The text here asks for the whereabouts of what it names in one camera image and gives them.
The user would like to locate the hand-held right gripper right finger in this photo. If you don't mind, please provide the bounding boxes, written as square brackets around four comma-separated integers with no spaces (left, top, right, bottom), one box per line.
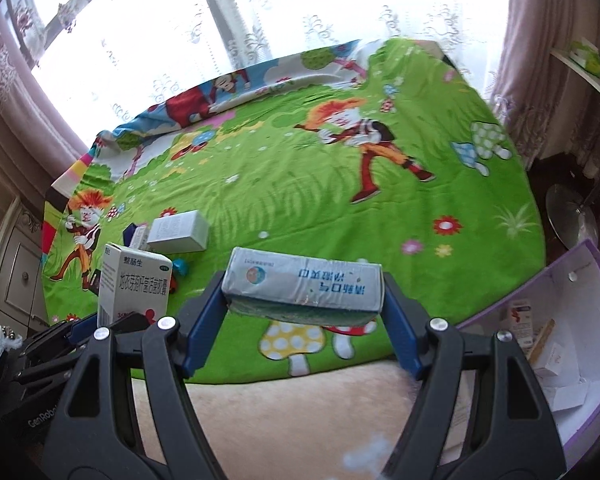
[380,272,566,480]

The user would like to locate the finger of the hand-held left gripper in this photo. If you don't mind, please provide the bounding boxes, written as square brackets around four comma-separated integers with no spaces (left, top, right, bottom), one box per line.
[112,312,150,333]
[45,314,100,343]

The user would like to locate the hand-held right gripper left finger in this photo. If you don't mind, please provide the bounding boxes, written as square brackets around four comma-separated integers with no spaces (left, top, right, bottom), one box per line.
[42,271,228,480]

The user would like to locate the white medicine box red figure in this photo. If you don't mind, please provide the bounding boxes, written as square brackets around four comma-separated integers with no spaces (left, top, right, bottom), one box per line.
[97,242,174,330]

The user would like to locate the plastic-wrapped toothpaste box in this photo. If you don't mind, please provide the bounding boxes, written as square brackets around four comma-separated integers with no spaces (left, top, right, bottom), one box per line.
[221,246,384,327]

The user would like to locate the purple storage box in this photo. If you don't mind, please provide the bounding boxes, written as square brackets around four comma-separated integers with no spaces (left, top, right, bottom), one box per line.
[455,239,600,480]

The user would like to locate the cream bedside cabinet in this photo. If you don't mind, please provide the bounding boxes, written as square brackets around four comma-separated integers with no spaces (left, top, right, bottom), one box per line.
[0,197,48,326]

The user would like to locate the dark blue box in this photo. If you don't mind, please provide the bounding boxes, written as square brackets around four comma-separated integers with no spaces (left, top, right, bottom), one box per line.
[122,222,146,249]

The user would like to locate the white box with grey text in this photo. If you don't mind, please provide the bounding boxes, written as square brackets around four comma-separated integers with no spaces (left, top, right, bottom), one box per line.
[146,209,210,254]

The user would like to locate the small box with red label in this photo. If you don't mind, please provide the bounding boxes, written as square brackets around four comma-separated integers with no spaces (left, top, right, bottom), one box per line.
[510,300,534,347]

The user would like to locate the beige narrow box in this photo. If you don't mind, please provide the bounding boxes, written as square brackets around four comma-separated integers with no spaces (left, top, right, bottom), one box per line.
[527,319,557,362]

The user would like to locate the small white box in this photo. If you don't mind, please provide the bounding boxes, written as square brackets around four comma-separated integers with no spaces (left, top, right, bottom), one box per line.
[542,381,589,412]
[532,342,582,379]

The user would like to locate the green cartoon printed blanket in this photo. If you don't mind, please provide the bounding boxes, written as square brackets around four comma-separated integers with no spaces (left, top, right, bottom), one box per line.
[40,37,546,378]

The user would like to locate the round metal fan base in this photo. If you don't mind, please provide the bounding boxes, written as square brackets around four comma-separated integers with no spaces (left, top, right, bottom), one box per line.
[545,182,599,252]

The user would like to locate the pink patterned curtain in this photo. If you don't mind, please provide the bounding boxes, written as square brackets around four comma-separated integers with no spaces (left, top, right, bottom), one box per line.
[485,0,600,201]
[0,5,88,201]

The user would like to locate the white shelf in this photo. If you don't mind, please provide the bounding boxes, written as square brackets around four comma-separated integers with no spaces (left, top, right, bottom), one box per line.
[550,45,600,111]

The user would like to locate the white lace curtain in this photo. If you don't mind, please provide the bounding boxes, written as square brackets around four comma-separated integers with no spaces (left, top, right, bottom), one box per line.
[10,0,511,146]

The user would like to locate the green tissue box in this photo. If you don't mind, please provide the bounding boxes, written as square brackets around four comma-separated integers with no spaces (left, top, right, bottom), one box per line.
[567,39,600,79]

